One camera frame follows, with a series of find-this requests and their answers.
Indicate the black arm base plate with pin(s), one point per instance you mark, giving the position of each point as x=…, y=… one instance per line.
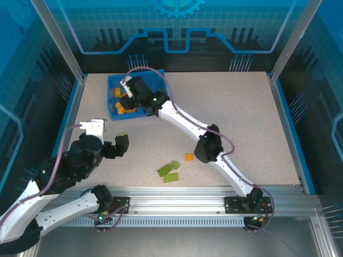
x=231, y=204
x=122, y=200

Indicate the aluminium frame post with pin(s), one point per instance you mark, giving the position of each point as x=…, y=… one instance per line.
x=60, y=40
x=294, y=40

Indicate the small lit circuit board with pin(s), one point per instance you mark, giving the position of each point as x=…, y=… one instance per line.
x=258, y=219
x=101, y=217

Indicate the wide aluminium mounting rail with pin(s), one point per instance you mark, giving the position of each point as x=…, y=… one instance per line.
x=177, y=198

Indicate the aluminium side rail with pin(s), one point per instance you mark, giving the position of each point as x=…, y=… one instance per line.
x=280, y=107
x=74, y=107

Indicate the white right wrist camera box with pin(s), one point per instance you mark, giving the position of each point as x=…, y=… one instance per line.
x=126, y=83

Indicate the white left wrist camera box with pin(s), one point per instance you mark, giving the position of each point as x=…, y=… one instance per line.
x=95, y=129

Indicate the small orange lego brick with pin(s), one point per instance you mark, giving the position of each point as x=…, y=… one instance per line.
x=189, y=157

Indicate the grey metal panel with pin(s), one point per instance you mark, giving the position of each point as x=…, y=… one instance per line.
x=174, y=241

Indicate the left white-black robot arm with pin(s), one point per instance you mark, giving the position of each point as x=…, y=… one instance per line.
x=69, y=208

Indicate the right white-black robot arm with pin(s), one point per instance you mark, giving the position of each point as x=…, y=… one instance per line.
x=182, y=120

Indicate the small green lego brick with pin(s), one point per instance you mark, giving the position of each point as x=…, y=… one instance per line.
x=175, y=164

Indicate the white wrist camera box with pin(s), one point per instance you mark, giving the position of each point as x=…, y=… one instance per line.
x=95, y=129
x=126, y=83

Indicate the blue two-compartment plastic bin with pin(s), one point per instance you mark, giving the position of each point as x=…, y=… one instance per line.
x=151, y=80

